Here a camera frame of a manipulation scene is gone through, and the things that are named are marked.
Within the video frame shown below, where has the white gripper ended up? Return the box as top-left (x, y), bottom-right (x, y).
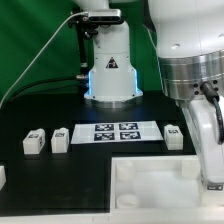
top-left (182, 98), bottom-right (224, 185)

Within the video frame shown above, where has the white square tabletop tray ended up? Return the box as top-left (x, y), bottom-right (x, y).
top-left (110, 156), bottom-right (224, 223)

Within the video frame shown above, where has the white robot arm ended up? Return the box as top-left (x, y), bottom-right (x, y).
top-left (73, 0), bottom-right (224, 186)

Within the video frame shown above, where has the white sheet with markers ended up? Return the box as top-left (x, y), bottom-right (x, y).
top-left (71, 121), bottom-right (163, 144)

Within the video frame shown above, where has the white block left edge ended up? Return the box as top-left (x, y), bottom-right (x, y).
top-left (0, 166), bottom-right (6, 191)

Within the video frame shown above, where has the black cable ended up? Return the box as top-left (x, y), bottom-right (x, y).
top-left (0, 76), bottom-right (88, 105)

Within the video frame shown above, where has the black camera on mount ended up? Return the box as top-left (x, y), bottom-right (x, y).
top-left (88, 9), bottom-right (121, 24)

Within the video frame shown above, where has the black camera stand pole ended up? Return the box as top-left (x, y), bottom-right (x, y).
top-left (68, 16), bottom-right (89, 74)

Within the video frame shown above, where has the white front rail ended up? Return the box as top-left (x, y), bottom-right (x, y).
top-left (0, 214), bottom-right (111, 224)

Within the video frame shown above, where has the white camera cable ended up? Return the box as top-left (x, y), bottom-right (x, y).
top-left (0, 11), bottom-right (90, 111)

